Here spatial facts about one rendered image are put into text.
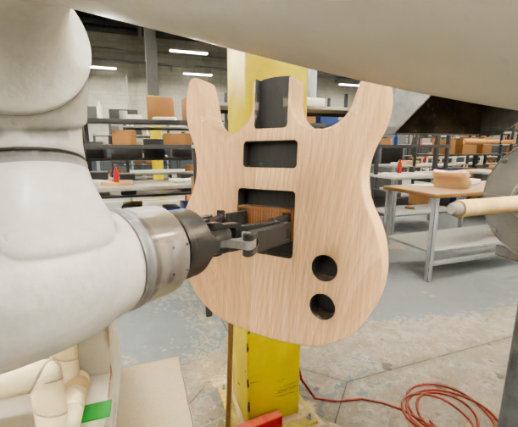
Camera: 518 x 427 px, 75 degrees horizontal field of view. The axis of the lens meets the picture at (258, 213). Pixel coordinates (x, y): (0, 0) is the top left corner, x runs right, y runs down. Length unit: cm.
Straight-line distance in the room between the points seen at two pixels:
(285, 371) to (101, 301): 159
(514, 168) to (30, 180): 87
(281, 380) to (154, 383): 117
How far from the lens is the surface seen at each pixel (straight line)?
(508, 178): 92
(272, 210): 50
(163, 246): 30
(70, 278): 24
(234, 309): 58
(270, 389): 184
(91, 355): 60
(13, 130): 26
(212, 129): 58
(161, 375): 74
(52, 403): 48
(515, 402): 125
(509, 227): 93
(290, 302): 52
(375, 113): 46
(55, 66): 24
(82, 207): 26
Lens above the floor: 137
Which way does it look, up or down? 12 degrees down
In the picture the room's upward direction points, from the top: straight up
